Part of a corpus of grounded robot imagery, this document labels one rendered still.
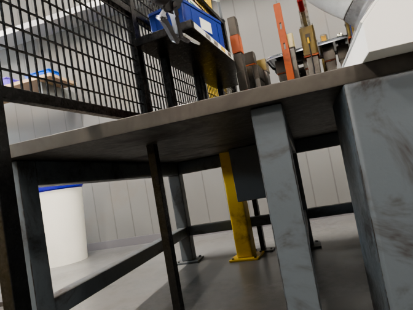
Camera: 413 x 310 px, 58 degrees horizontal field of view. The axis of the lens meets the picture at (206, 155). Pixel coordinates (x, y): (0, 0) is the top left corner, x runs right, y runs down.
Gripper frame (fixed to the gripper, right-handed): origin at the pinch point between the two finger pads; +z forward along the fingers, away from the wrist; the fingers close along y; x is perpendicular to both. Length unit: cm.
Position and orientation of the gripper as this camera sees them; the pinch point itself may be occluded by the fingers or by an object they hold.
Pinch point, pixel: (204, 20)
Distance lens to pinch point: 118.7
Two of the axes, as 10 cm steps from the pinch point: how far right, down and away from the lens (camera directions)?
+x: 6.6, 4.3, -6.2
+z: 6.2, 1.6, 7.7
